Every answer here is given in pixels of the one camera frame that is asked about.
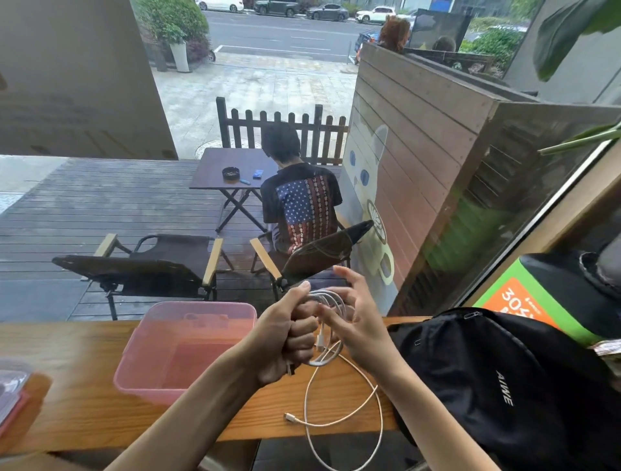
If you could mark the person's left hand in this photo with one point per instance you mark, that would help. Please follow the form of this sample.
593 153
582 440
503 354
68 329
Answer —
281 339

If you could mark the person's right hand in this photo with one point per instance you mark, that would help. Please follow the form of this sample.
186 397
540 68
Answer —
364 335

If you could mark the pink plastic container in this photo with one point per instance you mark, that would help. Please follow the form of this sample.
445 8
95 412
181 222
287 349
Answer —
170 349

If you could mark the clear container lid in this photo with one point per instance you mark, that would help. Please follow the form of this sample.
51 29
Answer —
9 393

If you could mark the person's left forearm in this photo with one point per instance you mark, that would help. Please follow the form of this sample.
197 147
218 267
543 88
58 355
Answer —
194 422

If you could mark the person's right forearm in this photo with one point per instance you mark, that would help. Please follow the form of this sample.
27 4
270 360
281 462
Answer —
436 427

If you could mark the dark folding chair wooden armrests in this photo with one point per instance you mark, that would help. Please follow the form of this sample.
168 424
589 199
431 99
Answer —
315 257
155 271

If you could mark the brown stool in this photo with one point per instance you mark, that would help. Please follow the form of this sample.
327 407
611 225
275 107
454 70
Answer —
233 456

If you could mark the black backpack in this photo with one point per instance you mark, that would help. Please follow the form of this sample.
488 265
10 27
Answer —
485 378

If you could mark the green and orange printed stand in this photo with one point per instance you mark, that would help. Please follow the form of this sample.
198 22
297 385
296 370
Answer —
504 301

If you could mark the black ashtray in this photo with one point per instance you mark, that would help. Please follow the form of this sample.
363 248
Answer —
231 173

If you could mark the dark folding outdoor table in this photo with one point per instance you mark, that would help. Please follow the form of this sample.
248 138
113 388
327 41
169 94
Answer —
213 165

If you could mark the wooden partition with cat painting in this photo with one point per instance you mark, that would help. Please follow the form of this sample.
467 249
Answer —
422 136

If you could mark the dark wooden picket fence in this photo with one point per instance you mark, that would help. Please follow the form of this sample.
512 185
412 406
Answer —
223 126

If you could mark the crumpled pink wrapper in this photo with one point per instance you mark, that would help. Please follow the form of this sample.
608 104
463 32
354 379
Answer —
606 348

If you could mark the long narrow green leaf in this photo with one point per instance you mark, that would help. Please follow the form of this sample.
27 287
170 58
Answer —
582 140

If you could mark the blue scooter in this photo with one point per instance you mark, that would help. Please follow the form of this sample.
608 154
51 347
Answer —
366 41

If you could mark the white planter pot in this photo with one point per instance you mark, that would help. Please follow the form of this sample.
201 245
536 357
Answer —
180 57

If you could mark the green shrubs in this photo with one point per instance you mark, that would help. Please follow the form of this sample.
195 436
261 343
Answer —
495 48

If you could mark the dark display board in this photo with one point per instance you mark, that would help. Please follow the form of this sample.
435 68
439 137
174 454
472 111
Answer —
439 26

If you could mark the white suv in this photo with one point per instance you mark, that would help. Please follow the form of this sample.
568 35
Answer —
376 14

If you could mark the dark grey sedan car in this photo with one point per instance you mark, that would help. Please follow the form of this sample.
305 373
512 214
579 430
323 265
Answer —
327 13

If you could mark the dark green suv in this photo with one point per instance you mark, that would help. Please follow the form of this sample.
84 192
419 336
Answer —
276 7

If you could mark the green bush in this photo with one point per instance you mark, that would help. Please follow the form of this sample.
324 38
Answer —
170 24

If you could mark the white sedan car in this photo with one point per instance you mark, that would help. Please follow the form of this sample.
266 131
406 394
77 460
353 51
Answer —
220 5

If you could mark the large green leaf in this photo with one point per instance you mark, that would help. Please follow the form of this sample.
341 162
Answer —
567 34

